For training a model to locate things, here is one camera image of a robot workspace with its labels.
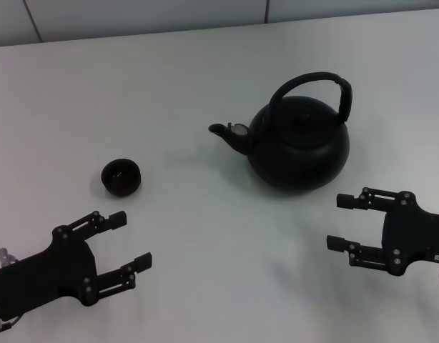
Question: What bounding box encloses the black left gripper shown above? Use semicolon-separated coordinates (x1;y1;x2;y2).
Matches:
0;210;154;322

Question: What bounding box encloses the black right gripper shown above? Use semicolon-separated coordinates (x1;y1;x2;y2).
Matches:
325;186;439;278

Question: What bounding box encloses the small black teacup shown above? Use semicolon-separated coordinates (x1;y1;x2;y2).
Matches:
100;158;142;197

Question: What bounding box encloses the black round teapot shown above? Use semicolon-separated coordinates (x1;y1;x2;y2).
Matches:
207;71;353;196

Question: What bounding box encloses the left gripper cable with plug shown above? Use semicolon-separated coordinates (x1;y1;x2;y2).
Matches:
0;247;19;268

